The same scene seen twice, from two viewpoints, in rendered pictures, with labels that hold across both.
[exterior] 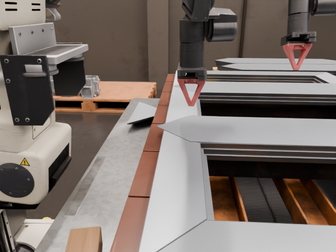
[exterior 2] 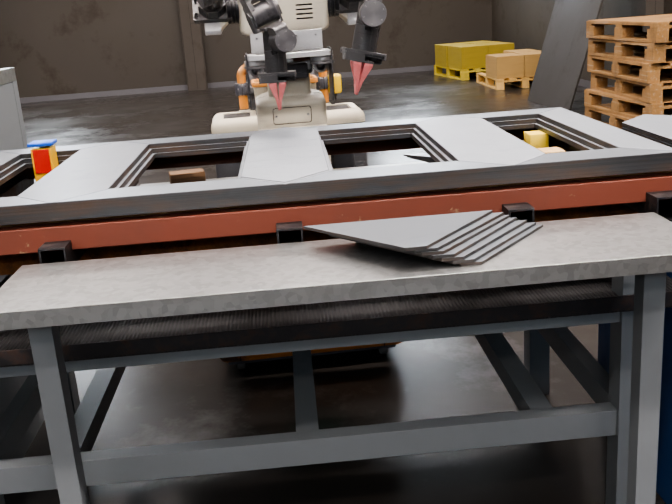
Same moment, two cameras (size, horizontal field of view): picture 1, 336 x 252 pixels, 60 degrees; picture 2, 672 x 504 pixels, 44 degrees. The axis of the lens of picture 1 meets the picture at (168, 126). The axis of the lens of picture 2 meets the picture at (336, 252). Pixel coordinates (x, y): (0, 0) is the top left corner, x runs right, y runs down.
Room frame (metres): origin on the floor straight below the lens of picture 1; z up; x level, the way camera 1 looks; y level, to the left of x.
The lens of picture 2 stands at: (0.56, -2.31, 1.18)
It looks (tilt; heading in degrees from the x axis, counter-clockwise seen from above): 17 degrees down; 83
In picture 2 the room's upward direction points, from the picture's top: 4 degrees counter-clockwise
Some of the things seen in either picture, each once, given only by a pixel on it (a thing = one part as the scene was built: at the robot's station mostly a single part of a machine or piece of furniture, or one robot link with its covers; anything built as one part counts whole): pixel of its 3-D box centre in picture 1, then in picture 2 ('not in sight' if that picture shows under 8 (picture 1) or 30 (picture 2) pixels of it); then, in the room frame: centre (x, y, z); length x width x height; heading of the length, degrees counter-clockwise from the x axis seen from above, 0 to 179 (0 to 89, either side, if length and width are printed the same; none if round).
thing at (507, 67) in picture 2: not in sight; (513, 68); (4.18, 8.14, 0.20); 1.08 x 0.74 x 0.39; 89
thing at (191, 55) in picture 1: (191, 57); (276, 64); (0.69, -0.06, 1.03); 0.10 x 0.07 x 0.07; 176
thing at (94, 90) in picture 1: (98, 87); not in sight; (3.75, 0.91, 0.20); 1.47 x 0.98 x 0.40; 89
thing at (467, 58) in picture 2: not in sight; (473, 59); (4.12, 9.69, 0.22); 1.28 x 0.92 x 0.44; 89
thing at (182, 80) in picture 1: (191, 86); (282, 91); (0.71, -0.06, 0.96); 0.07 x 0.07 x 0.09; 86
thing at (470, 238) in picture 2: not in sight; (433, 239); (0.89, -0.93, 0.77); 0.45 x 0.20 x 0.04; 176
